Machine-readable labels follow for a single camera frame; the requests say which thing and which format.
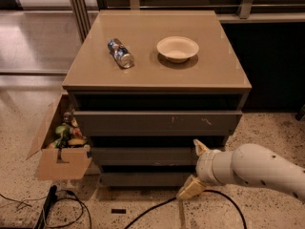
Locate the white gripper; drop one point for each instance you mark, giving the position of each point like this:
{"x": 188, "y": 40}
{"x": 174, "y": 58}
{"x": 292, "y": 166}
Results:
{"x": 204, "y": 166}

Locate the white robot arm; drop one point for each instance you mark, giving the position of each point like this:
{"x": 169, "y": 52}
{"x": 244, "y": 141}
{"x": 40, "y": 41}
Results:
{"x": 249, "y": 165}

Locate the grey top drawer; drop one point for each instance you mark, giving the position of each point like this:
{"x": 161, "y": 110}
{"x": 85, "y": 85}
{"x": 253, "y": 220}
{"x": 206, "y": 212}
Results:
{"x": 168, "y": 123}

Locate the grey drawer cabinet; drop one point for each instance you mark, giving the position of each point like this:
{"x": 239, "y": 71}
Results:
{"x": 213, "y": 80}

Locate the dark object at right edge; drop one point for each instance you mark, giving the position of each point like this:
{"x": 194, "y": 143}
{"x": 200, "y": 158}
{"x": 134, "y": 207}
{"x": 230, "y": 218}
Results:
{"x": 301, "y": 114}

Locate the white paper bowl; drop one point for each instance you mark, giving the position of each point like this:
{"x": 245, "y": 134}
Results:
{"x": 177, "y": 49}

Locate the cardboard box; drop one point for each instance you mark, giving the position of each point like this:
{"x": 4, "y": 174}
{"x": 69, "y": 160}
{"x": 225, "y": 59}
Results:
{"x": 58, "y": 164}

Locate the toy items in box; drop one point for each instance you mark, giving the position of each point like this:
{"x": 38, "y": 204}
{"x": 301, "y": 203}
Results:
{"x": 69, "y": 134}

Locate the blue silver soda can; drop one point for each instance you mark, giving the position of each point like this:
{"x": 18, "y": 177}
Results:
{"x": 120, "y": 53}

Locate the black power strip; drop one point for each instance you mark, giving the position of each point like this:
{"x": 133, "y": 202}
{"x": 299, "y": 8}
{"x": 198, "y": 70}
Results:
{"x": 50, "y": 200}

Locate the metal railing frame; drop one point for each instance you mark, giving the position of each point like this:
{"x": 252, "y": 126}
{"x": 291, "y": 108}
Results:
{"x": 240, "y": 18}

